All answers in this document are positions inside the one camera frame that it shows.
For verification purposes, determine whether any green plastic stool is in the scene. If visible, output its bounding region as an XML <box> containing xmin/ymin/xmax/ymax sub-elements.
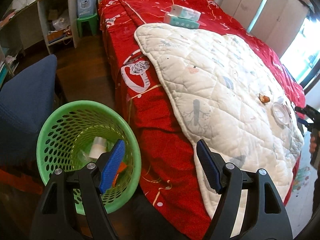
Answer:
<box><xmin>76</xmin><ymin>14</ymin><xmax>98</xmax><ymax>38</ymax></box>

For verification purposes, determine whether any dark wooden door frame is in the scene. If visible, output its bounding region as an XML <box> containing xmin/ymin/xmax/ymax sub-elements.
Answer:
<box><xmin>299</xmin><ymin>60</ymin><xmax>320</xmax><ymax>89</ymax></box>

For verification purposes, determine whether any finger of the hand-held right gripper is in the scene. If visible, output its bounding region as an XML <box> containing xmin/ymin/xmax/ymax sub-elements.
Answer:
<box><xmin>297</xmin><ymin>119</ymin><xmax>320</xmax><ymax>130</ymax></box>
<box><xmin>294</xmin><ymin>105</ymin><xmax>320</xmax><ymax>118</ymax></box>

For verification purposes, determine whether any white quilted mat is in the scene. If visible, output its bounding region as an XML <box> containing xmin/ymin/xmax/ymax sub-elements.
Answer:
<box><xmin>134</xmin><ymin>23</ymin><xmax>305</xmax><ymax>220</ymax></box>

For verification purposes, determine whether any dark blue chair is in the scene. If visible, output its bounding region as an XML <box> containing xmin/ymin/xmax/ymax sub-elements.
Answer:
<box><xmin>0</xmin><ymin>54</ymin><xmax>58</xmax><ymax>170</ymax></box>

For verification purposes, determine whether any green plastic basket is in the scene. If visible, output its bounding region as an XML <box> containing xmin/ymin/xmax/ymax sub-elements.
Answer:
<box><xmin>36</xmin><ymin>100</ymin><xmax>142</xmax><ymax>215</ymax></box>

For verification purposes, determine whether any clear plastic bag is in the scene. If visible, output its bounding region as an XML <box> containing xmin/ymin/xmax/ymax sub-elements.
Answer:
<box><xmin>51</xmin><ymin>10</ymin><xmax>71</xmax><ymax>31</ymax></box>

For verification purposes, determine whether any white paper cup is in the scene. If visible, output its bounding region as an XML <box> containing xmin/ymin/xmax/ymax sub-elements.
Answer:
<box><xmin>90</xmin><ymin>136</ymin><xmax>111</xmax><ymax>159</ymax></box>

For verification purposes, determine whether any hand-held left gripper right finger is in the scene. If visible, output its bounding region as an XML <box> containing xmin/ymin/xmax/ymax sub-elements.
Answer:
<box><xmin>196</xmin><ymin>139</ymin><xmax>293</xmax><ymax>240</ymax></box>

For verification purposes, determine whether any white teal tissue pack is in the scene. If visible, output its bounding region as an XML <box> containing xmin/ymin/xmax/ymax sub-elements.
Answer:
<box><xmin>171</xmin><ymin>4</ymin><xmax>202</xmax><ymax>21</ymax></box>

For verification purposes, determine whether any light blue gift bag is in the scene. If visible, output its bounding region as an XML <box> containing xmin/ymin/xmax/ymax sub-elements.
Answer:
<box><xmin>76</xmin><ymin>0</ymin><xmax>97</xmax><ymax>18</ymax></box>

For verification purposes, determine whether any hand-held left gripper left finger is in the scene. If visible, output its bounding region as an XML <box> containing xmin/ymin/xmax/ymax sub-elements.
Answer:
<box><xmin>29</xmin><ymin>139</ymin><xmax>125</xmax><ymax>240</ymax></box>

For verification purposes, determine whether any teal dotted tissue pack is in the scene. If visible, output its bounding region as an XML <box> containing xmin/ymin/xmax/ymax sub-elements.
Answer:
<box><xmin>164</xmin><ymin>14</ymin><xmax>200</xmax><ymax>30</ymax></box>

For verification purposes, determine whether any red printed bedspread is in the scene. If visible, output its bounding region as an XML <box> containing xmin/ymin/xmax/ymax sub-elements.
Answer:
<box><xmin>98</xmin><ymin>0</ymin><xmax>307</xmax><ymax>233</ymax></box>

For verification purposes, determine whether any red silver snack wrapper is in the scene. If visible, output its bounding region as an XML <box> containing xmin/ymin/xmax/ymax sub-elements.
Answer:
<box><xmin>112</xmin><ymin>162</ymin><xmax>128</xmax><ymax>188</ymax></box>

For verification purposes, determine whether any white wardrobe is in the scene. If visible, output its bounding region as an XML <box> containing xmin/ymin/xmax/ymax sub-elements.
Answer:
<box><xmin>250</xmin><ymin>0</ymin><xmax>309</xmax><ymax>51</ymax></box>
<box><xmin>220</xmin><ymin>0</ymin><xmax>272</xmax><ymax>34</ymax></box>

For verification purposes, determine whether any clear plastic lid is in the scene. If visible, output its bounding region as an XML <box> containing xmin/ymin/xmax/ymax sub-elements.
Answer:
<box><xmin>272</xmin><ymin>102</ymin><xmax>292</xmax><ymax>125</ymax></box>

